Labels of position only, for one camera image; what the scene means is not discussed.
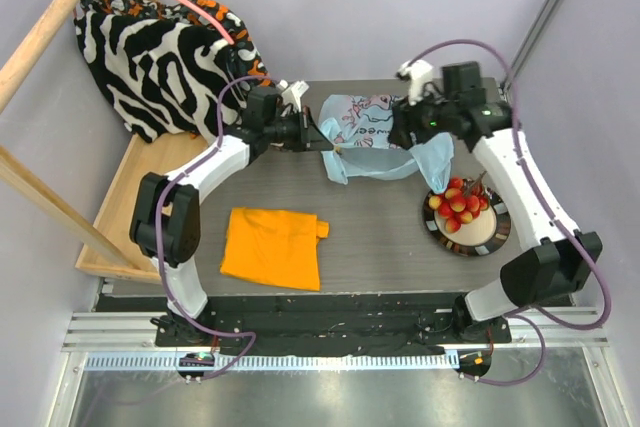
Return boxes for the fake lychee bunch red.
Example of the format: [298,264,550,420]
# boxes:
[426,171,492,234]

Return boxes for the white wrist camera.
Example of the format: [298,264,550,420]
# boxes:
[396,59,434,106]
[276,80,309,112]

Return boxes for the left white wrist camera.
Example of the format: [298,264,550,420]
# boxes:
[276,80,309,112]

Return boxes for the round plate with dark rim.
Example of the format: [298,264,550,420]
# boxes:
[422,183,512,257]

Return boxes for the aluminium rail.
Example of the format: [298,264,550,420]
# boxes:
[62,312,608,379]

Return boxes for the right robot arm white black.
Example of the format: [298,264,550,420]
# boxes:
[389,60,603,342]

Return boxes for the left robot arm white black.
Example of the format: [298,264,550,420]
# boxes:
[129,81,333,346]

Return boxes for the orange folded cloth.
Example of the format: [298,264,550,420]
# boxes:
[220,207,330,292]

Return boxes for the wooden rack frame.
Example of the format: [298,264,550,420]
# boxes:
[1,16,205,284]

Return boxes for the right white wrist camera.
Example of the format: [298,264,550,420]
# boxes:
[396,59,434,106]

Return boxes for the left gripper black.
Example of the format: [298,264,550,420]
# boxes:
[264,106,333,153]

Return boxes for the zebra pattern fabric bag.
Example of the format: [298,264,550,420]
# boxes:
[74,0,271,144]

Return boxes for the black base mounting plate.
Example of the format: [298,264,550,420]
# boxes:
[151,293,512,357]

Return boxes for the light blue printed plastic bag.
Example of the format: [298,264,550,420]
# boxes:
[319,94,454,193]

